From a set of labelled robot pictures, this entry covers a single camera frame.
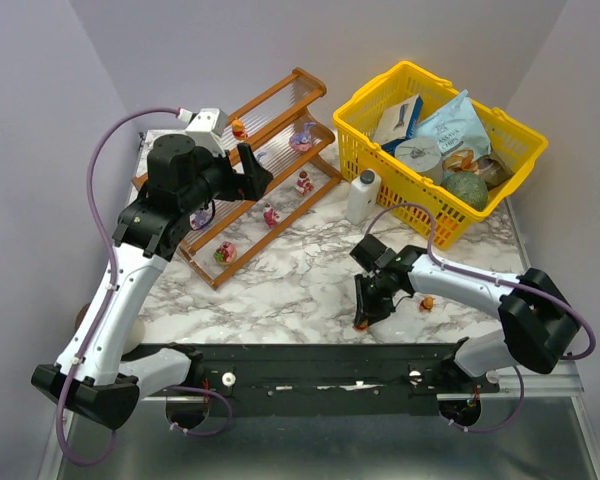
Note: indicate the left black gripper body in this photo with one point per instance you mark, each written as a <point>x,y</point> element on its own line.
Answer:
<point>241,178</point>

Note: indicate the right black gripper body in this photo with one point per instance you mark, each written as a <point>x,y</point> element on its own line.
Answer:
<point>380,288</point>

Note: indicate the orange bear toy front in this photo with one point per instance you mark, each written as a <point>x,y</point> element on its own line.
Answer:
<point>361,327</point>

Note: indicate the orange bear toy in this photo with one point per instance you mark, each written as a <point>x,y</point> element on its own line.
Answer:
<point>427,304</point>
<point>361,327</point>

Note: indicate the dark pink cake toy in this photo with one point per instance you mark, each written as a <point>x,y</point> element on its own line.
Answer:
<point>271,216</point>

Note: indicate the pink white cake toy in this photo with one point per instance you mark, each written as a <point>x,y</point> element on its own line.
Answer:
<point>304,184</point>

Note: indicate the small burger toy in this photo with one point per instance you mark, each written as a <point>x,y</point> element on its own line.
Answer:
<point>238,130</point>

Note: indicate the purple sitting bunny toy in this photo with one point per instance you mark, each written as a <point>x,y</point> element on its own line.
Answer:
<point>200,220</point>

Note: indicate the pink strawberry cake toy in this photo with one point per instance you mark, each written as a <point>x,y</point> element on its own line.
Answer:
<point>226,253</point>

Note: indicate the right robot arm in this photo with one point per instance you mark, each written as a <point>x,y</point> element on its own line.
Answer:
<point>536,325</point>

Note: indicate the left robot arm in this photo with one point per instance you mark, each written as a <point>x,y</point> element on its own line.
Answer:
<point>88,378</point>

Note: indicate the wooden tiered shelf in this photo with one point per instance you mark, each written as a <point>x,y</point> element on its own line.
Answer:
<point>270,119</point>

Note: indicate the orange bear toy right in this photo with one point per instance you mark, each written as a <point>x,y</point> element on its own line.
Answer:
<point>427,304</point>

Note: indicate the white bottle grey cap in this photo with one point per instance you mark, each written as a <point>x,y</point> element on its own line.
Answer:
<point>362,197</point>

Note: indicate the green melon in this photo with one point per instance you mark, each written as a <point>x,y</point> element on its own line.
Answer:
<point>467,187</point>

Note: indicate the grey round tin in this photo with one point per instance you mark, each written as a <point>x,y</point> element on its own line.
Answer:
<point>422,155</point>

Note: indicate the blue white box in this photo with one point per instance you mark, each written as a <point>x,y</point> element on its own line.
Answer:
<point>397,123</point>

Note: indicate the brown snack packet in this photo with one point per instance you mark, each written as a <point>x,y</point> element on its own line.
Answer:
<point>493,170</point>

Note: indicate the tape roll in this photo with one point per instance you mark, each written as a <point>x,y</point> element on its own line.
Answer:
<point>134,338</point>

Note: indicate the light blue chips bag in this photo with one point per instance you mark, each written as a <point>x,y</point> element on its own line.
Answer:
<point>459,132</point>

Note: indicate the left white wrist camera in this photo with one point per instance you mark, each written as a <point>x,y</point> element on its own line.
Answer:
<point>205,128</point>

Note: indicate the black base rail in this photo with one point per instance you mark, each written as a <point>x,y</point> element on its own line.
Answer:
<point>293,380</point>

